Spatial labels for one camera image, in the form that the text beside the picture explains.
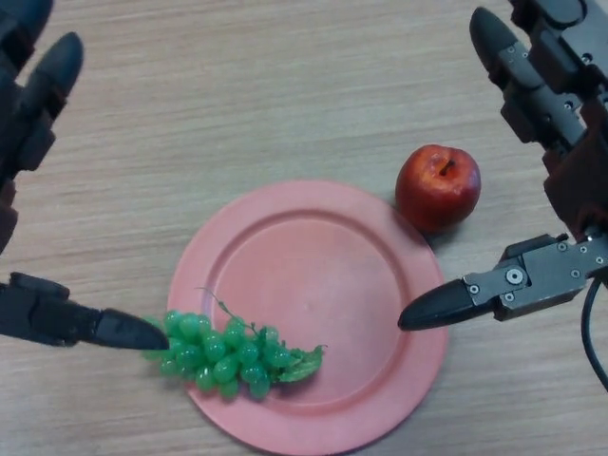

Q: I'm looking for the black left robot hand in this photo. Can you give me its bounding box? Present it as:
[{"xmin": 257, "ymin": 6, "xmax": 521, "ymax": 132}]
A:
[{"xmin": 0, "ymin": 0, "xmax": 170, "ymax": 352}]

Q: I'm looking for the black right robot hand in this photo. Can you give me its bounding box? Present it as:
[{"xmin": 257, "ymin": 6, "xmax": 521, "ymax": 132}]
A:
[{"xmin": 396, "ymin": 0, "xmax": 608, "ymax": 333}]

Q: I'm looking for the red apple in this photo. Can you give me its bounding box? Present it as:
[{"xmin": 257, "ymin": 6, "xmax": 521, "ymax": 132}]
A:
[{"xmin": 394, "ymin": 144, "xmax": 482, "ymax": 234}]

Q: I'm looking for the green grapes bunch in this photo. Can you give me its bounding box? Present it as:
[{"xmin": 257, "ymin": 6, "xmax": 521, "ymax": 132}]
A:
[{"xmin": 140, "ymin": 286, "xmax": 329, "ymax": 401}]

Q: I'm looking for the pink round plate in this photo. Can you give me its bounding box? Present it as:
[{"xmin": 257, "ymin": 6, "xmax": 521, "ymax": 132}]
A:
[{"xmin": 166, "ymin": 179, "xmax": 450, "ymax": 444}]

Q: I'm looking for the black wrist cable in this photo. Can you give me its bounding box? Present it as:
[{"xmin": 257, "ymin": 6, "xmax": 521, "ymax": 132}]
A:
[{"xmin": 581, "ymin": 275, "xmax": 608, "ymax": 389}]

